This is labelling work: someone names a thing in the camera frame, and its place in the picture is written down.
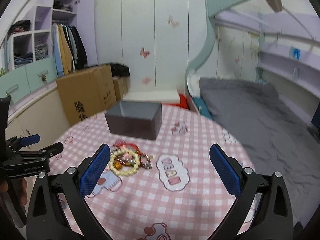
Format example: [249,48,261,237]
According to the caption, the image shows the jade pendant red cord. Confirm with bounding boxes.
[113,139,137,153]

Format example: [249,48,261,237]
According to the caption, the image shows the cream bead bracelet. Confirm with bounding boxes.
[108,147,142,177]

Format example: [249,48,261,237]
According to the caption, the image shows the dark red bead bracelet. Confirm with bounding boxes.
[134,149,154,170]

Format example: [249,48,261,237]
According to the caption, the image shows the person's left hand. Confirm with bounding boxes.
[0,178,28,206]

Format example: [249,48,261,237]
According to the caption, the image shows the large brown cardboard box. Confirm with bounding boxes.
[56,64,117,126]

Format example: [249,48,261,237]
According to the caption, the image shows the grey bed blanket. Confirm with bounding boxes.
[200,77,319,226]

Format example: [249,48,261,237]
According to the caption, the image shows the grey metal tin box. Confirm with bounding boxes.
[105,101,162,140]

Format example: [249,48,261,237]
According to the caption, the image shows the small brown cardboard box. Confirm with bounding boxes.
[113,77,129,101]

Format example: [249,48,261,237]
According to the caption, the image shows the hanging clothes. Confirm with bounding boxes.
[52,22,87,77]

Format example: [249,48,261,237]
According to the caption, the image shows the black bag on boxes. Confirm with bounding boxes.
[110,63,130,77]

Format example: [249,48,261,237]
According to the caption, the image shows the pink checkered tablecloth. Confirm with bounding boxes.
[50,106,252,239]

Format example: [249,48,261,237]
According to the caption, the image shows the teal bed sheet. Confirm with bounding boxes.
[193,98,214,120]

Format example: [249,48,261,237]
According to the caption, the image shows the purple open wardrobe shelf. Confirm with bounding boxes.
[0,0,98,103]

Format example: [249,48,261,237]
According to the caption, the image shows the white pillow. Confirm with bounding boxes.
[187,74,201,98]

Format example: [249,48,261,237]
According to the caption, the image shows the purple wall shelves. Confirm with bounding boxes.
[254,12,320,131]

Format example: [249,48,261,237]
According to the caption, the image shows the mint green bunk bed frame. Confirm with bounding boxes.
[184,0,301,116]

